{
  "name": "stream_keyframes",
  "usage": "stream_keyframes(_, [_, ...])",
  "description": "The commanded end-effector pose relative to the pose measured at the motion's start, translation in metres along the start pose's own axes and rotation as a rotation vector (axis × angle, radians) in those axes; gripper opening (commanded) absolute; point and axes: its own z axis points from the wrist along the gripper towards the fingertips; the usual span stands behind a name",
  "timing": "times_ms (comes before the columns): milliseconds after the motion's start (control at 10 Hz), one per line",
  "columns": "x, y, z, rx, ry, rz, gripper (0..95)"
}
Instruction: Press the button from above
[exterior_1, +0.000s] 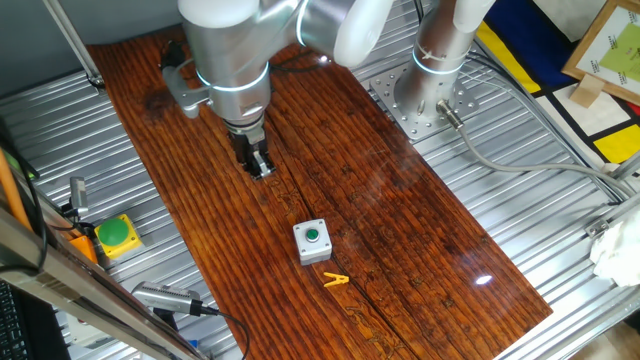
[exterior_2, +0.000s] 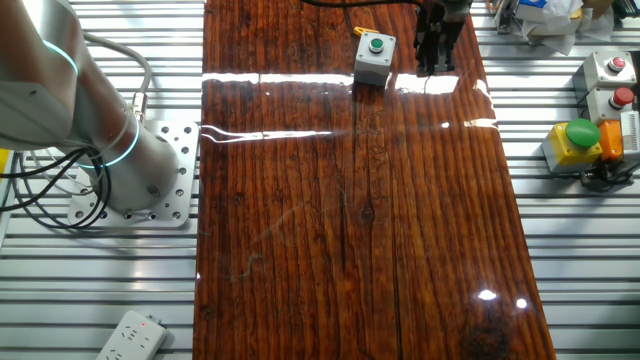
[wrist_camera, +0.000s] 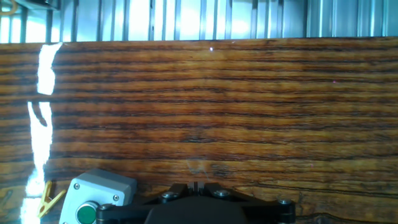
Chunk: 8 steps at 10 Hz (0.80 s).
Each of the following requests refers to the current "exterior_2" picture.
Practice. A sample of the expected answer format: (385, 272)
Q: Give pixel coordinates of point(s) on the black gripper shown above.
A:
(442, 12)

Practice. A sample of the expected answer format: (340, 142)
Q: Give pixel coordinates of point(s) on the grey box green push button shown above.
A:
(372, 67)

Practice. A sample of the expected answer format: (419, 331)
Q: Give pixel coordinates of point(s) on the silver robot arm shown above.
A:
(50, 75)

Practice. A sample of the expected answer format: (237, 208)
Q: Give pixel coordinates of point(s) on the grey box small red button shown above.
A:
(597, 70)

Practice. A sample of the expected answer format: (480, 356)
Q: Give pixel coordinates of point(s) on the yellow box green mushroom button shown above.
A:
(567, 150)

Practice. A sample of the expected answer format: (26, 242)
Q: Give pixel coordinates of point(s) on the grey box large red button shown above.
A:
(597, 107)

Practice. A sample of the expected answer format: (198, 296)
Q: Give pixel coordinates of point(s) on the yellow clothespin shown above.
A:
(362, 31)

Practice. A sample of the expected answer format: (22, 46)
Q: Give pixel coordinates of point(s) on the metal clamp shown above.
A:
(505, 17)

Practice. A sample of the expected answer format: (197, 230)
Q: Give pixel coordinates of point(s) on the blue white carton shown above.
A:
(532, 3)

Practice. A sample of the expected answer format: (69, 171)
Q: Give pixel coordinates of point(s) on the white crumpled plastic bag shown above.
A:
(555, 25)

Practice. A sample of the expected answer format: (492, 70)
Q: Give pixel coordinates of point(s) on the brown cardboard box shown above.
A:
(597, 6)

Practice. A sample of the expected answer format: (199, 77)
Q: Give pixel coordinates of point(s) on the orange plastic block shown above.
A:
(610, 142)

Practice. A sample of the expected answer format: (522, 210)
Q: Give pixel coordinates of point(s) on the brown wooden board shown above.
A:
(300, 225)

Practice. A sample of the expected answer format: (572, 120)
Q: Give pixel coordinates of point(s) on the white power strip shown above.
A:
(132, 337)

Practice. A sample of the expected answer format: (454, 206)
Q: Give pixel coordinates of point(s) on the black camera stand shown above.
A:
(600, 180)

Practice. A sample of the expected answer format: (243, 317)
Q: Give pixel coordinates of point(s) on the silver depth camera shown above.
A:
(631, 135)

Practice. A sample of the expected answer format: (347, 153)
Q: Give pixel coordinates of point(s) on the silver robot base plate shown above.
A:
(180, 165)

